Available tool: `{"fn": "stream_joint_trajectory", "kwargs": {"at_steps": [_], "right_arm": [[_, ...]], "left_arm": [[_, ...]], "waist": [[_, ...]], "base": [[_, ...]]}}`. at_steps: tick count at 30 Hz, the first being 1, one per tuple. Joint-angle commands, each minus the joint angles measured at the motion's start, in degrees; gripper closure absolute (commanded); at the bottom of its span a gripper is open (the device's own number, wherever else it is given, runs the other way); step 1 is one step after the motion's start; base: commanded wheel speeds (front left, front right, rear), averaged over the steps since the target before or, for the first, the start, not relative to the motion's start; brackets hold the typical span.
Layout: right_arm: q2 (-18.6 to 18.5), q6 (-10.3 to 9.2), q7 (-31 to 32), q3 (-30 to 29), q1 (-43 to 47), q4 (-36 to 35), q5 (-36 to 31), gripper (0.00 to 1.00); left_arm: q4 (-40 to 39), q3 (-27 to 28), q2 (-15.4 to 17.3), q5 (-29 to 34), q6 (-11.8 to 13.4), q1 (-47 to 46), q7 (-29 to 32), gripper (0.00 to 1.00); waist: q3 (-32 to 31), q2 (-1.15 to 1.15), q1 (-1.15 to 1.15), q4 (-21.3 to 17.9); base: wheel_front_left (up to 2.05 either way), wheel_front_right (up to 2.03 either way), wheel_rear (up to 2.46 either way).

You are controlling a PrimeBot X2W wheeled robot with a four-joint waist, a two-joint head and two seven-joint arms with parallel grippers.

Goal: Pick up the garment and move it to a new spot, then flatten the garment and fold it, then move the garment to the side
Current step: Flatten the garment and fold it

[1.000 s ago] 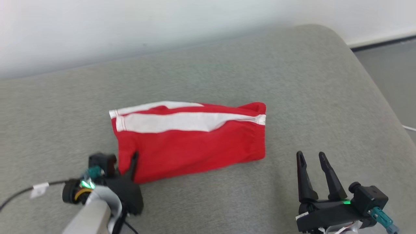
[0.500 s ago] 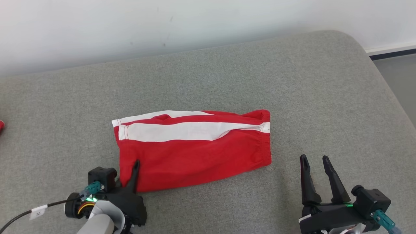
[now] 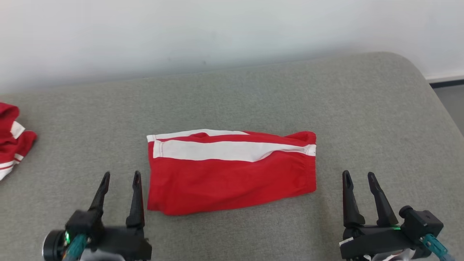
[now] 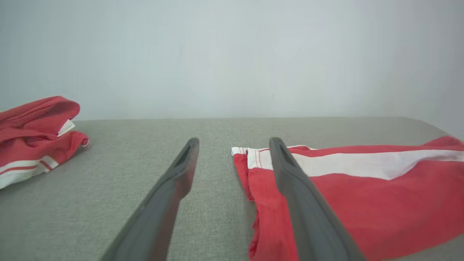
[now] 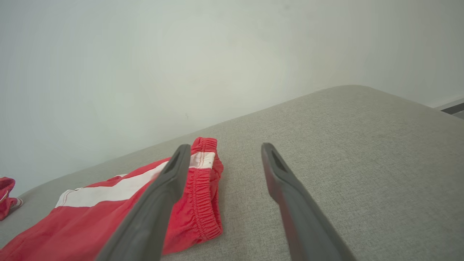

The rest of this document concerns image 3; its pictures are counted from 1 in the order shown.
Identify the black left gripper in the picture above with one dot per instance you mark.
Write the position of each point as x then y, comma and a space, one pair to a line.
123, 243

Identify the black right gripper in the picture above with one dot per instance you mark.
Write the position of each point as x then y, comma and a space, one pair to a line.
373, 241

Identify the red shorts with white stripe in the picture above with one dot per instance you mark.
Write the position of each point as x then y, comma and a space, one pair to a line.
224, 181

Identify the red jersey with white trim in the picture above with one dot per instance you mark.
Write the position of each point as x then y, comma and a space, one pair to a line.
11, 145

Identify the grey fabric sofa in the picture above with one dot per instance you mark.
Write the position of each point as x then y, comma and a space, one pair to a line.
232, 94

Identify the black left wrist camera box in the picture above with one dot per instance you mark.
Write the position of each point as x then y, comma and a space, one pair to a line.
83, 223

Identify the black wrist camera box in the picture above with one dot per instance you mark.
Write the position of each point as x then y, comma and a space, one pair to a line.
420, 221
83, 223

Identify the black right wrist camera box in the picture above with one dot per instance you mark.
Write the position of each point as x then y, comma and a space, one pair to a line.
420, 221

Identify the white wall skirting board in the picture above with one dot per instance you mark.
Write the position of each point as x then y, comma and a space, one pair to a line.
446, 78

